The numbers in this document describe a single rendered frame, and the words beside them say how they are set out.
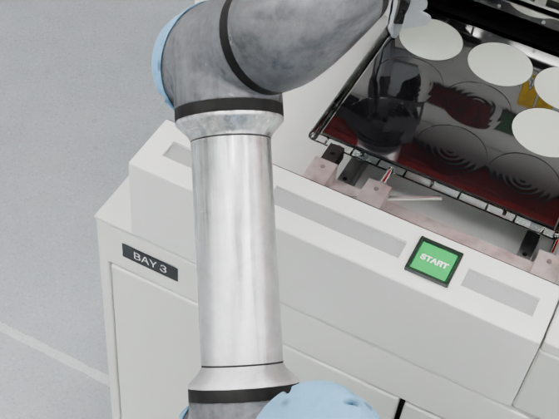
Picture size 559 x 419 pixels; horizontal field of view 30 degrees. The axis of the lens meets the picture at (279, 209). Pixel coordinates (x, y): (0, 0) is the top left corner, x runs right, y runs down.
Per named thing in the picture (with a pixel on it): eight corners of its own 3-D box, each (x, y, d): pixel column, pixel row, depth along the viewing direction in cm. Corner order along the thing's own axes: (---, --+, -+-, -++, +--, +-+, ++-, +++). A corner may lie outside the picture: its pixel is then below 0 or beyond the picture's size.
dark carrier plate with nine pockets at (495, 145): (412, 6, 169) (413, 3, 168) (617, 82, 160) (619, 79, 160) (321, 135, 148) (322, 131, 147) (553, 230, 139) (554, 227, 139)
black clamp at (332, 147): (328, 152, 147) (331, 140, 145) (343, 158, 146) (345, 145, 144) (318, 168, 145) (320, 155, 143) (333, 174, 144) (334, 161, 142)
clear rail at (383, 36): (404, 2, 170) (406, -5, 169) (413, 5, 170) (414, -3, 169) (305, 140, 147) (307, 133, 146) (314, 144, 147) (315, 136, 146)
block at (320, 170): (314, 169, 145) (316, 154, 143) (335, 178, 144) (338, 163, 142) (288, 206, 140) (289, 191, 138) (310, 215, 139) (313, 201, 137)
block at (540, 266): (534, 262, 137) (540, 247, 135) (558, 272, 136) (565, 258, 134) (515, 304, 132) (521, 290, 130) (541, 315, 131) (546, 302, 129)
